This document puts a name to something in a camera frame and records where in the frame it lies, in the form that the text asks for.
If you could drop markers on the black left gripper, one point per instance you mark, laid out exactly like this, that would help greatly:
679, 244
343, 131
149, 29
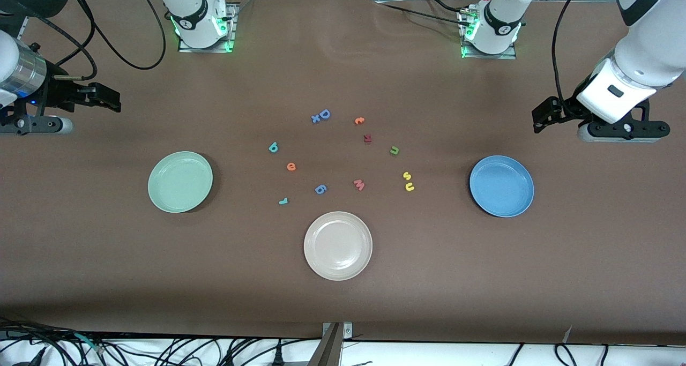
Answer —
564, 110

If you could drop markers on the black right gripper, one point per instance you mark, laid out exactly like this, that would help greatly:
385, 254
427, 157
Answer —
57, 91

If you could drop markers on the teal foam letter b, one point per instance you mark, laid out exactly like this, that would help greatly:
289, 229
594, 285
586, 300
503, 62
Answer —
273, 148

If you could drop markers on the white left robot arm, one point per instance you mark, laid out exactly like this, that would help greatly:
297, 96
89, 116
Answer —
648, 50

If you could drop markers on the blue plate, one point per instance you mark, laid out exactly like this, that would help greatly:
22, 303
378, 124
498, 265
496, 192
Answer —
501, 186

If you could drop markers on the light green plate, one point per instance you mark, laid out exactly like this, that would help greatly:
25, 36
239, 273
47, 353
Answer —
180, 182

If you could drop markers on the pink foam letter m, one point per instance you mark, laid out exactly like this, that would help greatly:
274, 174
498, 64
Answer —
359, 185

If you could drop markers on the small grey tape tag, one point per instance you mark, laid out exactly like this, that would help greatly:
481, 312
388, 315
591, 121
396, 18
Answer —
568, 335

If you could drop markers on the blue foam letter D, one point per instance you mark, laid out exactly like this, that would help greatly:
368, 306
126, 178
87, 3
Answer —
325, 114

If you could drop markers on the blue foam digit six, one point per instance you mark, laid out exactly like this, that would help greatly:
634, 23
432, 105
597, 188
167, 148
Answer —
320, 189

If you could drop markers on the beige plate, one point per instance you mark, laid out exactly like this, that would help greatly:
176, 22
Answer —
337, 246

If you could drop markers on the black power plug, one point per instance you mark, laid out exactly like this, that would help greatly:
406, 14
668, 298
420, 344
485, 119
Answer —
278, 357

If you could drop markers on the aluminium profile bar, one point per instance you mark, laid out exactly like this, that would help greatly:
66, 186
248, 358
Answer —
328, 350

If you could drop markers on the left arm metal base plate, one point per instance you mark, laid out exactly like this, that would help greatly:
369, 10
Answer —
509, 54

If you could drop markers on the aluminium table frame profile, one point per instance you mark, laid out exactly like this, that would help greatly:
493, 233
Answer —
23, 25

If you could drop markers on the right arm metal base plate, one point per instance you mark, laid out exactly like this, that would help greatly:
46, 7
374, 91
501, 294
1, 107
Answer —
232, 28

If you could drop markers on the small metal bracket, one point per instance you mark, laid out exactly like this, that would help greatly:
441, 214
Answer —
348, 330

